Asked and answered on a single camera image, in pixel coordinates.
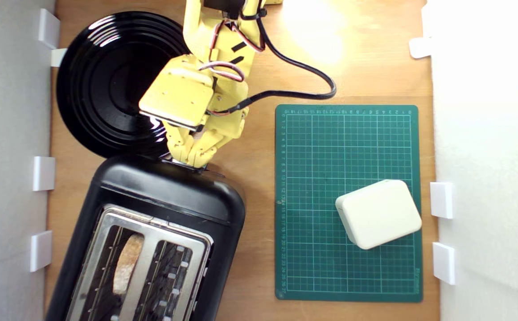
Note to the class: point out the green cutting mat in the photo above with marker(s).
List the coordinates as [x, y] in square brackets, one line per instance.
[321, 147]

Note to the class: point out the white wall clip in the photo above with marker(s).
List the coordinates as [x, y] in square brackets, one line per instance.
[420, 47]
[44, 173]
[441, 199]
[444, 263]
[58, 57]
[48, 27]
[40, 250]

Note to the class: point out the slice of brown bread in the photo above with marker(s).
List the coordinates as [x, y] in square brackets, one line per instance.
[127, 263]

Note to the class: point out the white block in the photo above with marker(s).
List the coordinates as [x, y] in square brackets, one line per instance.
[379, 214]

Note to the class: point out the black plate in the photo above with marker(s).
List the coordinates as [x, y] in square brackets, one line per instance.
[103, 89]

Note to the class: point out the black two-slot toaster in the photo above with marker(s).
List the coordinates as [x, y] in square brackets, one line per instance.
[174, 191]

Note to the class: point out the yellow wrist camera housing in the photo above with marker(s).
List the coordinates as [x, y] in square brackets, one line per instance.
[176, 96]

